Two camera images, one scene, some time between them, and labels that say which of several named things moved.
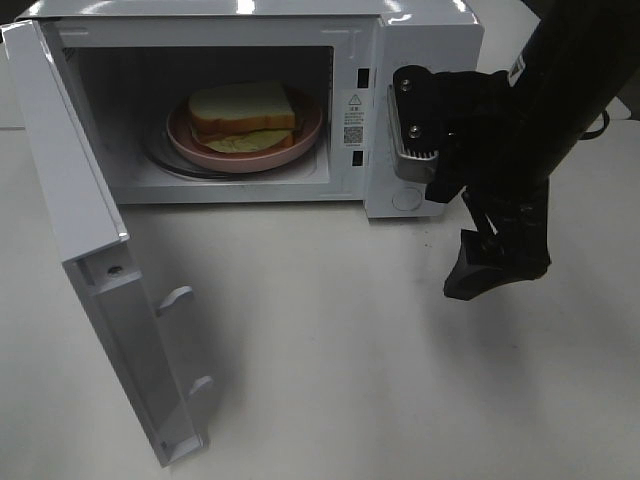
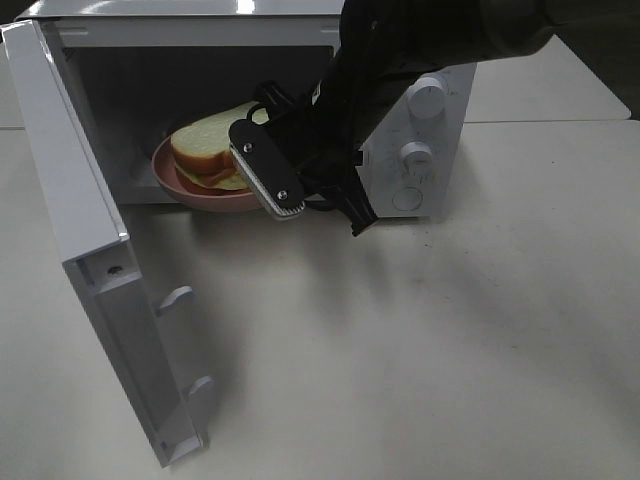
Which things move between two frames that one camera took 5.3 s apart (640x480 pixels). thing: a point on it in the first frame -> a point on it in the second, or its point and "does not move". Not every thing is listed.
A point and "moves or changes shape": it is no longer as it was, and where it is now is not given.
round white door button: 406,200 does not move
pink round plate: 245,128 -> 164,167
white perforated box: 85,211 does not move
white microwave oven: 256,101 does not move
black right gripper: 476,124 -> 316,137
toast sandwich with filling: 241,117 moves or changes shape
